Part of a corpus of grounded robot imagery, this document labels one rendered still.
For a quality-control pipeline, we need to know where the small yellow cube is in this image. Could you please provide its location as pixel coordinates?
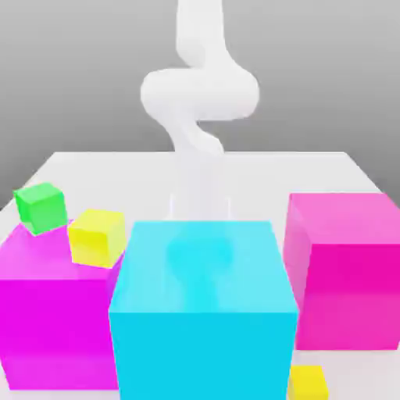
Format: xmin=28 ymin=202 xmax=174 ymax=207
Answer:
xmin=67 ymin=208 xmax=127 ymax=270
xmin=287 ymin=364 xmax=330 ymax=400

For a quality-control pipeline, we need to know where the small green cube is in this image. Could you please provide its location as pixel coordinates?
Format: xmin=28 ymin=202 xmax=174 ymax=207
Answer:
xmin=12 ymin=182 xmax=69 ymax=236

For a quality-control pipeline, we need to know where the large cyan box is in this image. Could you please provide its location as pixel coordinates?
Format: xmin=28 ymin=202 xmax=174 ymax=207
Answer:
xmin=108 ymin=220 xmax=299 ymax=400

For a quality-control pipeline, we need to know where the large pink box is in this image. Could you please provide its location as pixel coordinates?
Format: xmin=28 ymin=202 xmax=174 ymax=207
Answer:
xmin=283 ymin=192 xmax=400 ymax=352

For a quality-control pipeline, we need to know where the large magenta box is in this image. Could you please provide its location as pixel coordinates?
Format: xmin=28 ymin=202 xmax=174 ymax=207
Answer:
xmin=0 ymin=218 xmax=126 ymax=391

